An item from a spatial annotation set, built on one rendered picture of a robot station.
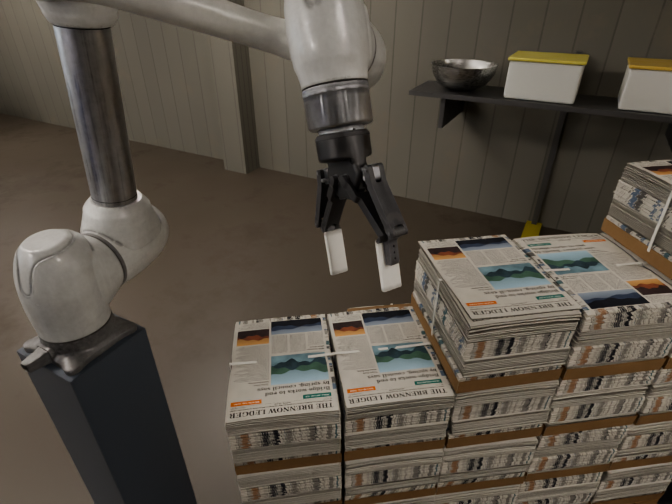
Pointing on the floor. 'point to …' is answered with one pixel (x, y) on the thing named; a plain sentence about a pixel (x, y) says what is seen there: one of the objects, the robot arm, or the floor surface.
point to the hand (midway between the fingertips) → (362, 272)
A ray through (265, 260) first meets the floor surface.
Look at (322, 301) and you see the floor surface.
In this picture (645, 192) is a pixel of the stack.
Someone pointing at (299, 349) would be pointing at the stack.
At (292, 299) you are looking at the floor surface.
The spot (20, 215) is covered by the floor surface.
